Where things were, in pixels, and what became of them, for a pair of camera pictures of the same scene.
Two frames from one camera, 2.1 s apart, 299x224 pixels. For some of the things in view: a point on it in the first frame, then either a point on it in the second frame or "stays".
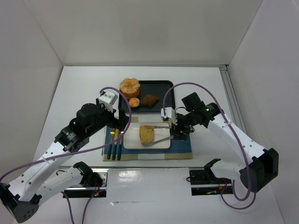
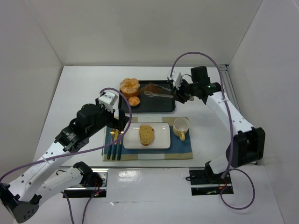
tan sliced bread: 146,133 stays
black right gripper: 177,128 -> 182,91
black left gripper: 123,120 stays
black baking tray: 155,87 stays
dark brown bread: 148,100 -> 151,87
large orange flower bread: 130,87 stays
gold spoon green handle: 119,149 stays
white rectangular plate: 131,137 stays
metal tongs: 150,144 -> 158,94
